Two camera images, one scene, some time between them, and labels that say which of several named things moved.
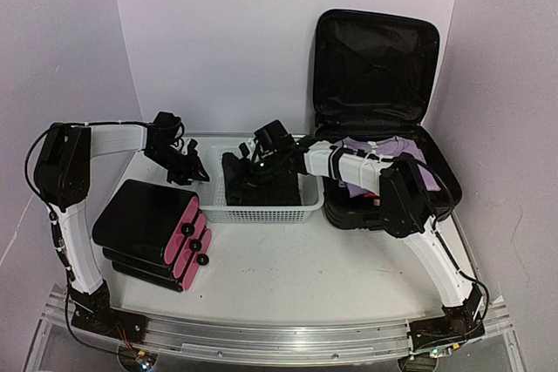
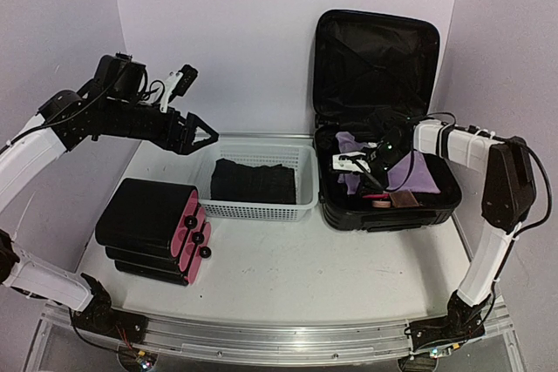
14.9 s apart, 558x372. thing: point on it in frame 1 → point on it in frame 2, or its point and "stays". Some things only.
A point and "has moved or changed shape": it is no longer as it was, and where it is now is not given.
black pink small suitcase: x=153 y=235 stays
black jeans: x=244 y=186 has moved or changed shape
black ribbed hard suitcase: x=372 y=76 stays
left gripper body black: x=180 y=169 → x=119 y=118
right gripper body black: x=268 y=170 → x=388 y=158
